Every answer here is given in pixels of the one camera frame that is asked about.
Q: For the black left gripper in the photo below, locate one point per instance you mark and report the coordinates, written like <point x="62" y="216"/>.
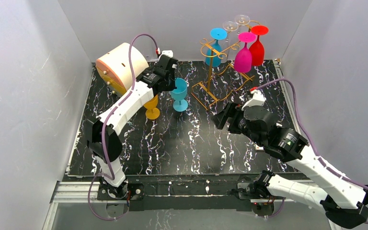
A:
<point x="167" y="75"/>

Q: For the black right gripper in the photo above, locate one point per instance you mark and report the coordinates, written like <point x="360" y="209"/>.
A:
<point x="228" y="117"/>

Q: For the teal wine glass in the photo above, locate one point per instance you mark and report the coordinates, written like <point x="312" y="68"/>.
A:
<point x="179" y="94"/>

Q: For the orange wine glass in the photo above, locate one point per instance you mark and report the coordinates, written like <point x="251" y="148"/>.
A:
<point x="152" y="112"/>

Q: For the magenta wine glass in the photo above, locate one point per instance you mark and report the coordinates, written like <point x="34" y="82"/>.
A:
<point x="243" y="59"/>

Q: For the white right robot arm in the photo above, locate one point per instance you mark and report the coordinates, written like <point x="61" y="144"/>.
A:
<point x="343" y="203"/>

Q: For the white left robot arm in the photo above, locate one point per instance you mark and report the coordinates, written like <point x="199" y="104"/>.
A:
<point x="102" y="134"/>

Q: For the gold wine glass rack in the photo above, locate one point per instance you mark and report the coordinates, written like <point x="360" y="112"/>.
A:
<point x="224" y="81"/>

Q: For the blue wine glass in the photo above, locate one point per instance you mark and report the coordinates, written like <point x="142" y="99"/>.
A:
<point x="212" y="58"/>

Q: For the red wine glass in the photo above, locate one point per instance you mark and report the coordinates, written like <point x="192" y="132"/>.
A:
<point x="257" y="49"/>

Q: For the clear wine glass front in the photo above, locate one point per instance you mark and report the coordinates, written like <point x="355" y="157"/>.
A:
<point x="231" y="28"/>

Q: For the clear wine glass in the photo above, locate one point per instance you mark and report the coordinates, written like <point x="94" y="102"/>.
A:
<point x="242" y="20"/>
<point x="231" y="28"/>

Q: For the clear wine glass rear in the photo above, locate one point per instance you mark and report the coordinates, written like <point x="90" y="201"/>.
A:
<point x="242" y="20"/>

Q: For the round beige box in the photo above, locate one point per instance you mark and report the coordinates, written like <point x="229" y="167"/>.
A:
<point x="113" y="67"/>

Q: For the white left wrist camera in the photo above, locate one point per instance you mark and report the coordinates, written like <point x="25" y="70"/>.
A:
<point x="160" y="52"/>

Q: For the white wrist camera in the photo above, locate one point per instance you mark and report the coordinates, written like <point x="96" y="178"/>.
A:
<point x="160" y="52"/>
<point x="257" y="99"/>

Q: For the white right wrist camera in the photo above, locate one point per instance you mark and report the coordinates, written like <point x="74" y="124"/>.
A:
<point x="257" y="99"/>

